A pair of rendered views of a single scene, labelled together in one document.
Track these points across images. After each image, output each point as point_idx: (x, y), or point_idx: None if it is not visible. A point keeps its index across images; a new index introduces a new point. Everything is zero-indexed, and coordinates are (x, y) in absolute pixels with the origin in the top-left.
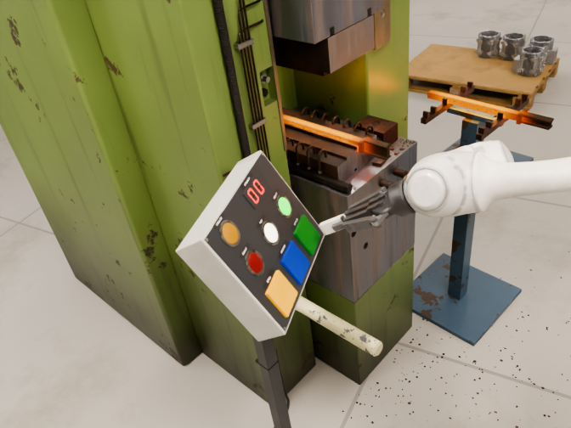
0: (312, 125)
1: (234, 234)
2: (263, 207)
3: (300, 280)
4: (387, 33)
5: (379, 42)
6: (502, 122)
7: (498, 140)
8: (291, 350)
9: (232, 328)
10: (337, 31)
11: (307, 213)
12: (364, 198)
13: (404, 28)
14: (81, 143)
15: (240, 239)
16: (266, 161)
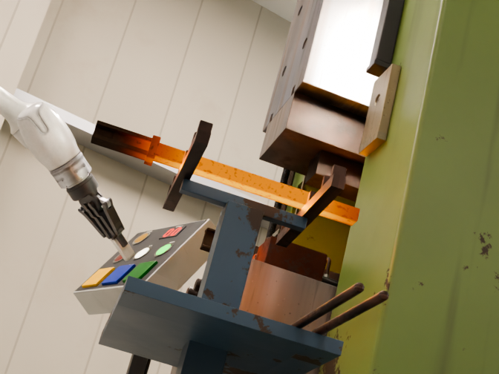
0: None
1: (139, 239)
2: (161, 242)
3: (103, 280)
4: (375, 126)
5: (364, 140)
6: (175, 179)
7: (44, 102)
8: None
9: None
10: (273, 116)
11: (160, 264)
12: (117, 214)
13: (412, 116)
14: None
15: (137, 244)
16: (200, 225)
